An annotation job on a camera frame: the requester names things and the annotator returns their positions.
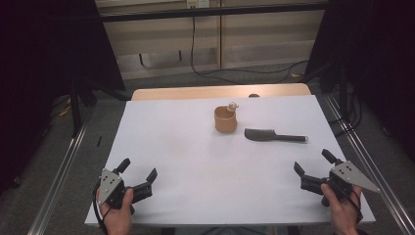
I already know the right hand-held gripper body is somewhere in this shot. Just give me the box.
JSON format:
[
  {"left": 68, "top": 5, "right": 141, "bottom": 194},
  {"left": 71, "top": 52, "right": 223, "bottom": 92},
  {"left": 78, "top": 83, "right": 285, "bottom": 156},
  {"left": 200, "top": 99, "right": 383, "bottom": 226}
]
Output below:
[{"left": 321, "top": 160, "right": 382, "bottom": 209}]

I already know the person's right hand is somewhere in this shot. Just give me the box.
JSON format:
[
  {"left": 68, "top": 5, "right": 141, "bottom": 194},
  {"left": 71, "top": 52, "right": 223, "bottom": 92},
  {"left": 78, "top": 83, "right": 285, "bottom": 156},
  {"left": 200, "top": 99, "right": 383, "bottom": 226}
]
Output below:
[{"left": 320, "top": 182, "right": 363, "bottom": 235}]

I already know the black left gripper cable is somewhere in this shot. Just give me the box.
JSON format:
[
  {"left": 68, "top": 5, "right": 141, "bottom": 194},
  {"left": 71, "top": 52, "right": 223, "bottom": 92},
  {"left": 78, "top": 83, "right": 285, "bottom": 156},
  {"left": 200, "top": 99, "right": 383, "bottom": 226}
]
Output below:
[{"left": 91, "top": 181, "right": 111, "bottom": 235}]

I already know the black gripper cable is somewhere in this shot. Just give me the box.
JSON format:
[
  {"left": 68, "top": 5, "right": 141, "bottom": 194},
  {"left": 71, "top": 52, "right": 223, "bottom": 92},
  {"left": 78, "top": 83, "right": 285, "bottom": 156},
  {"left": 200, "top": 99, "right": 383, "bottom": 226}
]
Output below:
[
  {"left": 344, "top": 188, "right": 364, "bottom": 223},
  {"left": 91, "top": 181, "right": 111, "bottom": 235}
]

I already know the person's left hand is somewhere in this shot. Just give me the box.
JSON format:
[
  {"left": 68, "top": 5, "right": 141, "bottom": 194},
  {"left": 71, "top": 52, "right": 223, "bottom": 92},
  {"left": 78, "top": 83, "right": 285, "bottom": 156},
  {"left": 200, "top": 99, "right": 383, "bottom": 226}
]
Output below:
[{"left": 99, "top": 188, "right": 135, "bottom": 235}]

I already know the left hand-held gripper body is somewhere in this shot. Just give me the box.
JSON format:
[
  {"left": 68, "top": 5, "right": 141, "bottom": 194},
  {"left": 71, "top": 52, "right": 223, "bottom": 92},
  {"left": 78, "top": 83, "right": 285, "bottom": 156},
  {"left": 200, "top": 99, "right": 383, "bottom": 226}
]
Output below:
[{"left": 96, "top": 167, "right": 135, "bottom": 214}]

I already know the office desk with dark edge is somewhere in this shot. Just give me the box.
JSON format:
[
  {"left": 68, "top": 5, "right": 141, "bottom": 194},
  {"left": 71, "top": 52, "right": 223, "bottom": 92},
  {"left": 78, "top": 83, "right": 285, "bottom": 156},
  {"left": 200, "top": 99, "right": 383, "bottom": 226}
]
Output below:
[{"left": 94, "top": 0, "right": 329, "bottom": 24}]

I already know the white wall power outlet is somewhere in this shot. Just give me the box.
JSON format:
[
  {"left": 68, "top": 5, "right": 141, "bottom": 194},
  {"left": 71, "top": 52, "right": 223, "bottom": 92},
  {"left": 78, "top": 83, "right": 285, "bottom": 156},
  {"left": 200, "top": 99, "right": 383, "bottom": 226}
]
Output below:
[{"left": 186, "top": 0, "right": 211, "bottom": 9}]

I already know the brown cup with bear figure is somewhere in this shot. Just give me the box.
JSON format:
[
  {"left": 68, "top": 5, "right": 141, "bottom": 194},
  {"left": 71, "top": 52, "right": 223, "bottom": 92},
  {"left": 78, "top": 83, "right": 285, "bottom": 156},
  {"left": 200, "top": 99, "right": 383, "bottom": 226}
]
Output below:
[{"left": 213, "top": 101, "right": 240, "bottom": 134}]

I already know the metal floor rail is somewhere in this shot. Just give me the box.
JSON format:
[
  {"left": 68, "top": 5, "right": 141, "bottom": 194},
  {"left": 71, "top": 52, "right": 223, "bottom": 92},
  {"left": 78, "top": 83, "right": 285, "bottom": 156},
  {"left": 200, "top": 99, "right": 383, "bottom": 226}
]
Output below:
[
  {"left": 26, "top": 122, "right": 88, "bottom": 235},
  {"left": 325, "top": 95, "right": 415, "bottom": 235}
]

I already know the black metal stand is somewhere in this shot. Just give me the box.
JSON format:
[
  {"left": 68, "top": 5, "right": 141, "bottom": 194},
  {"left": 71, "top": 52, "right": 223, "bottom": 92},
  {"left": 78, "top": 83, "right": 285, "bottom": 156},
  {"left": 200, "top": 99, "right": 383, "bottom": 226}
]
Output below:
[
  {"left": 338, "top": 61, "right": 350, "bottom": 113},
  {"left": 69, "top": 77, "right": 99, "bottom": 138}
]

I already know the black curtain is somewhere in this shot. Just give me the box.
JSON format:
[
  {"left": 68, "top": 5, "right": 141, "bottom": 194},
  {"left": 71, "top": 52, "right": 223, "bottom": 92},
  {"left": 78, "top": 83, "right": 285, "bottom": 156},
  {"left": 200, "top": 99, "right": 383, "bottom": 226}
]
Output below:
[
  {"left": 304, "top": 0, "right": 415, "bottom": 162},
  {"left": 0, "top": 0, "right": 127, "bottom": 197}
]

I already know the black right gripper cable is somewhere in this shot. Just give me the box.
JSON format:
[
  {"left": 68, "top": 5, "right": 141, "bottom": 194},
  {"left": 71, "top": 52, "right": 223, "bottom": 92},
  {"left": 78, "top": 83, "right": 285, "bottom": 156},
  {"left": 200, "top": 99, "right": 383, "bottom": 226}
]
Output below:
[{"left": 344, "top": 188, "right": 364, "bottom": 223}]

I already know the black power cable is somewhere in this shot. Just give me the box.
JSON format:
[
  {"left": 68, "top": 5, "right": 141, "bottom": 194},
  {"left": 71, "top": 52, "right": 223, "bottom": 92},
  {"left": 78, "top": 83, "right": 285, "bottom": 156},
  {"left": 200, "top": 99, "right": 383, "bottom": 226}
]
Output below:
[{"left": 190, "top": 7, "right": 310, "bottom": 85}]

